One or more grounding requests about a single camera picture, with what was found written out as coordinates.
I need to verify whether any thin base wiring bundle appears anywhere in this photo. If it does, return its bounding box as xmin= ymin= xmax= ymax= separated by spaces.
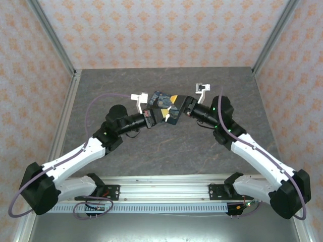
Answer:
xmin=227 ymin=198 xmax=263 ymax=219

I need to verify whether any aluminium table edge rail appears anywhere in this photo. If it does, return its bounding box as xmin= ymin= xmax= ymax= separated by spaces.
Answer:
xmin=12 ymin=70 xmax=83 ymax=242

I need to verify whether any grey slotted cable duct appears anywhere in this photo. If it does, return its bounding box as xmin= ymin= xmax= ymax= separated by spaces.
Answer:
xmin=47 ymin=202 xmax=230 ymax=214

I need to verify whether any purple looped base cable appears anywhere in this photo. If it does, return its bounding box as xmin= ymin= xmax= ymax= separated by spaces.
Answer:
xmin=72 ymin=195 xmax=114 ymax=220

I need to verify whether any aluminium frame post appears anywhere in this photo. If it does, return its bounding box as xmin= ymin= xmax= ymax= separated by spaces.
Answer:
xmin=26 ymin=0 xmax=77 ymax=76
xmin=251 ymin=0 xmax=301 ymax=74

